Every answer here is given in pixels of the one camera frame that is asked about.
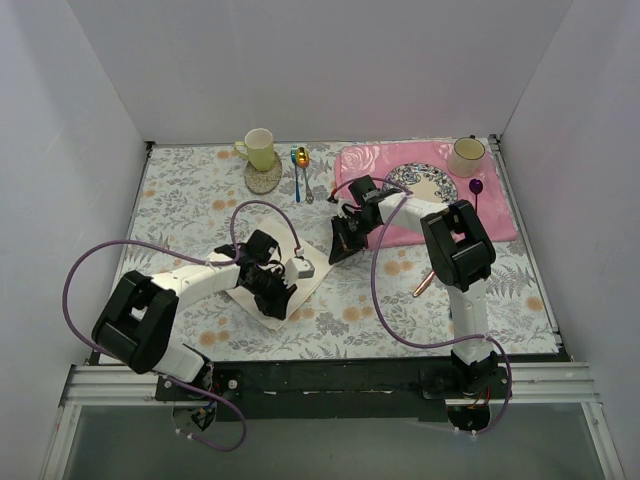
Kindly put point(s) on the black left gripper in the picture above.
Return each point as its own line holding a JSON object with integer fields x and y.
{"x": 273, "y": 290}

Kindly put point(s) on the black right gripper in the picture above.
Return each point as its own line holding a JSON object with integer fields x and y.
{"x": 351, "y": 228}

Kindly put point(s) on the white cloth napkin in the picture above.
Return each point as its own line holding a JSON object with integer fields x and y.
{"x": 271, "y": 244}

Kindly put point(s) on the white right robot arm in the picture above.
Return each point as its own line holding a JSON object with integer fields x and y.
{"x": 460, "y": 254}

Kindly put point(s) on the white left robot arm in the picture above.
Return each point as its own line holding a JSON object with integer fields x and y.
{"x": 135, "y": 325}

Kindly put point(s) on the rainbow gold spoon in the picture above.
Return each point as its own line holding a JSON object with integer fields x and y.
{"x": 303, "y": 162}

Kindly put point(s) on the blue floral plate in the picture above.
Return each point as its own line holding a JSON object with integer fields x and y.
{"x": 426, "y": 182}

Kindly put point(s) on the woven round coaster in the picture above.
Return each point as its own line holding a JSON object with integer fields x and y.
{"x": 263, "y": 182}

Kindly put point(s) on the blue fork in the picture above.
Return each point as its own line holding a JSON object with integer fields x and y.
{"x": 294, "y": 158}

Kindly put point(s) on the yellow green mug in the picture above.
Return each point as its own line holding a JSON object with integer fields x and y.
{"x": 257, "y": 148}

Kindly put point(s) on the purple spoon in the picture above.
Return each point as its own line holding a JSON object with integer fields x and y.
{"x": 476, "y": 187}

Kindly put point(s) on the cream enamel mug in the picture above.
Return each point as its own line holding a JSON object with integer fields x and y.
{"x": 466, "y": 156}

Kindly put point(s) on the pink floral placemat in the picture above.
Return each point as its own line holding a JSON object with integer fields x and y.
{"x": 377, "y": 160}

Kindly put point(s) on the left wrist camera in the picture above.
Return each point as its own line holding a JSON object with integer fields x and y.
{"x": 297, "y": 268}

